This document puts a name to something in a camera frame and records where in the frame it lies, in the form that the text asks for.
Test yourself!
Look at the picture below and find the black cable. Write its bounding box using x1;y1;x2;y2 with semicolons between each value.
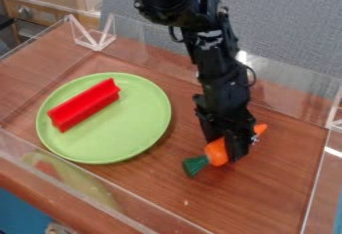
242;62;260;88

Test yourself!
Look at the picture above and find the orange toy carrot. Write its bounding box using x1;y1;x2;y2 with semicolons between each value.
182;124;268;177

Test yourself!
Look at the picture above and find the red toy block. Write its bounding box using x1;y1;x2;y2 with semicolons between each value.
47;78;121;133

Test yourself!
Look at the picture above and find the wooden cabinet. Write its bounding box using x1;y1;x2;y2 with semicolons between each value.
4;0;101;39

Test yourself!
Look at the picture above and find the green plate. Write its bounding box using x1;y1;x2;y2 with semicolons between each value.
36;72;171;164

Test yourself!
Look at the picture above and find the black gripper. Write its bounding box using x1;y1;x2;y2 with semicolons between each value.
193;66;257;162

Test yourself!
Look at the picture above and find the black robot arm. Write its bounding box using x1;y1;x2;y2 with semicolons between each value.
135;0;257;162

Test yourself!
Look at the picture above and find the clear acrylic enclosure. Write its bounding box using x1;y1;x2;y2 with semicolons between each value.
0;19;342;234

